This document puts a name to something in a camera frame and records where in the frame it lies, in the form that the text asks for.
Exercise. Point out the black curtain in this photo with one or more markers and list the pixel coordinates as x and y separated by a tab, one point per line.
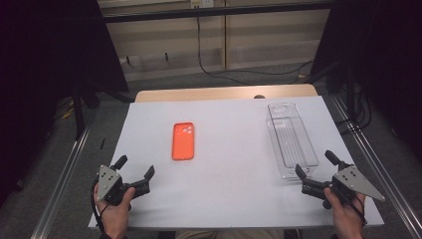
384	49
40	49

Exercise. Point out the white wall socket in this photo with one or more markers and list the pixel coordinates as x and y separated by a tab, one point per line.
201	3

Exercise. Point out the person's right hand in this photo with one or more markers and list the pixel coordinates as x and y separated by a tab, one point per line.
346	217

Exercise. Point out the black metal stand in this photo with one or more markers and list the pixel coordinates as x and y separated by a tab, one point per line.
78	109

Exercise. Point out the black horizontal bar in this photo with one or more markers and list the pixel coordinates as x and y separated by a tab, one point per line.
215	11

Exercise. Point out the clear plastic box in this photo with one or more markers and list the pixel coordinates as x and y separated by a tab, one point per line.
292	139

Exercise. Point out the aluminium rail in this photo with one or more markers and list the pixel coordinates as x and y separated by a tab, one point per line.
381	172
63	179

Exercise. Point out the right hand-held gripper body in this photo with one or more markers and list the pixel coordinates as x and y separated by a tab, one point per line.
351	181

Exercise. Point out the person's left hand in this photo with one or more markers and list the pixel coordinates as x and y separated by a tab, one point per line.
114	217

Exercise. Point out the orange phone case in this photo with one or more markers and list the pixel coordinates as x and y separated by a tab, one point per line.
182	146

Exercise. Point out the white board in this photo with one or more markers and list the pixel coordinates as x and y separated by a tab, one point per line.
225	186

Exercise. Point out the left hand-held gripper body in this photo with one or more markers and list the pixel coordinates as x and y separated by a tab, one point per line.
109	181

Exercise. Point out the wooden table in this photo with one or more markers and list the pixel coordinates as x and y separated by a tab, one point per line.
215	93

